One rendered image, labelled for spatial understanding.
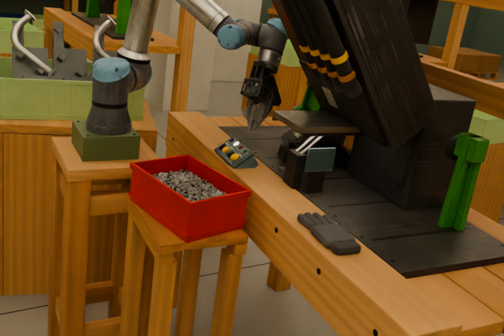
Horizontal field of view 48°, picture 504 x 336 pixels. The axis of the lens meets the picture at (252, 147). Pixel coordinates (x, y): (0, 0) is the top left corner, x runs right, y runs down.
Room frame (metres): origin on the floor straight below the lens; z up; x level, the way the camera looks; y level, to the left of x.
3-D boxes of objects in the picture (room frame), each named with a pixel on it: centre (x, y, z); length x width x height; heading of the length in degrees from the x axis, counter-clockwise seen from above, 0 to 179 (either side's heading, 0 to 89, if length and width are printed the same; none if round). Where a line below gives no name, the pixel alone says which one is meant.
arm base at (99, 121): (1.84, 0.49, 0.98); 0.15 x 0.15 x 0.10
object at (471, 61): (10.66, -3.62, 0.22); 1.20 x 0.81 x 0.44; 127
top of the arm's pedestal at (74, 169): (1.84, 0.49, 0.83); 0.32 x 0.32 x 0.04; 30
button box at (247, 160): (1.80, 0.05, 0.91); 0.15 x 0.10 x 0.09; 29
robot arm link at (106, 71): (1.85, 0.49, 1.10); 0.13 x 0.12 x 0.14; 167
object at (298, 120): (1.65, -0.25, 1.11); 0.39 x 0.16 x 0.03; 119
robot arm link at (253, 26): (1.86, 0.08, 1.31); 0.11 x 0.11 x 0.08; 77
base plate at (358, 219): (1.77, -0.30, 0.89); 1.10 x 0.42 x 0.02; 29
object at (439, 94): (1.74, -0.48, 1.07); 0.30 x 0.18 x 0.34; 29
